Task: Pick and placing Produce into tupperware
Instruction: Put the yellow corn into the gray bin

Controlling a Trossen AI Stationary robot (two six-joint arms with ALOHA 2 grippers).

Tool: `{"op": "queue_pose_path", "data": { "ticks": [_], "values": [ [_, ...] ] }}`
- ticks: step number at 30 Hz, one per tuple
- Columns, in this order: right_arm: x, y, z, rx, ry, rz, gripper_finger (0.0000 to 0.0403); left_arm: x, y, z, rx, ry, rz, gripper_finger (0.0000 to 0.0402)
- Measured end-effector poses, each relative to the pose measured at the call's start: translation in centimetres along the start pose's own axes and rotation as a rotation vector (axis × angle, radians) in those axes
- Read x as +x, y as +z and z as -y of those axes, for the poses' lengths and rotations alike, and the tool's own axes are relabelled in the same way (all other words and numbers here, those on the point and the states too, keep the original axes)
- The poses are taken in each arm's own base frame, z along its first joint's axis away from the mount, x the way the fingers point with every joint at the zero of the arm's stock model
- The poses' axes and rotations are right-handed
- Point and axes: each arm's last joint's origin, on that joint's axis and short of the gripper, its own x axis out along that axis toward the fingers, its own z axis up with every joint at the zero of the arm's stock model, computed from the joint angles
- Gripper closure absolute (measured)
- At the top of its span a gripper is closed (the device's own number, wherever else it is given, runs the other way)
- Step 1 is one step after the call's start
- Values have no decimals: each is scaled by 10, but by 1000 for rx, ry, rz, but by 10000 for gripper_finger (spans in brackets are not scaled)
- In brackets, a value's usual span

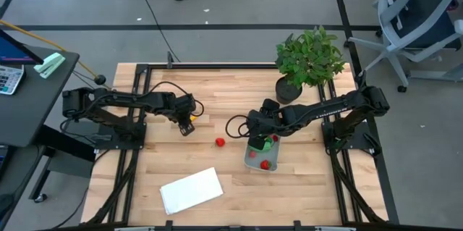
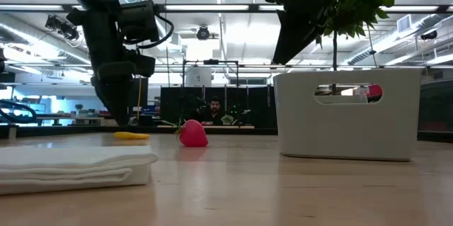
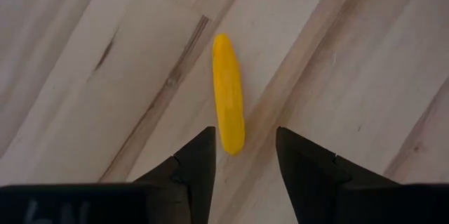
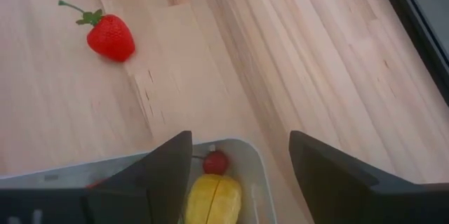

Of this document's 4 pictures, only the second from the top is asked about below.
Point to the red plastic strawberry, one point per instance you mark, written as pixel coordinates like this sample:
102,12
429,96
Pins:
194,134

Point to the black partition panels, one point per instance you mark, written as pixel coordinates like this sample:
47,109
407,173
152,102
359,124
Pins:
255,105

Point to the black overhead crossbar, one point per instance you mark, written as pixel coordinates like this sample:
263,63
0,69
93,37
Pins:
159,7

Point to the white folded cloth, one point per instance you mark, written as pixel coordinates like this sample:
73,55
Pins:
70,165

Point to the green leafy plant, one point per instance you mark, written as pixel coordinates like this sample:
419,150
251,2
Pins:
364,3

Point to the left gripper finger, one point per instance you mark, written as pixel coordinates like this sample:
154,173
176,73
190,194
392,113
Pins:
127,98
111,95

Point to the white cylindrical tank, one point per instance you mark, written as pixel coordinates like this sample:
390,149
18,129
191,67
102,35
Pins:
199,77

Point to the black aluminium table frame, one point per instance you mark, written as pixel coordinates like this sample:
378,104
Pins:
70,131

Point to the black metal background frame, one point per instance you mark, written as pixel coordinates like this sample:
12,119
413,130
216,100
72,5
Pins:
210,62

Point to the grey plastic tupperware bin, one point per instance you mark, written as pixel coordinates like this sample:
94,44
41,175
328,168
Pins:
347,130

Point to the dark side partition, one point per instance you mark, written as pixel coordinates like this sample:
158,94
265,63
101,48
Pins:
437,105

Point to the black ceiling-mounted device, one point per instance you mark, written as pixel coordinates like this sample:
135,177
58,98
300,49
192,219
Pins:
63,27

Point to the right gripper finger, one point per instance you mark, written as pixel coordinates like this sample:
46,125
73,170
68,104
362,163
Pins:
292,36

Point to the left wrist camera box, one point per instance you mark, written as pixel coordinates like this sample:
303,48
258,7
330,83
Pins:
138,22

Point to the black computer monitor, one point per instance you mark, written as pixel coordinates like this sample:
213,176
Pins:
141,93

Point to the person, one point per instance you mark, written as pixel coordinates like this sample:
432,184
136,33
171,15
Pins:
213,112

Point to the round black overhead camera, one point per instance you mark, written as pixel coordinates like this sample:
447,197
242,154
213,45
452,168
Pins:
203,33

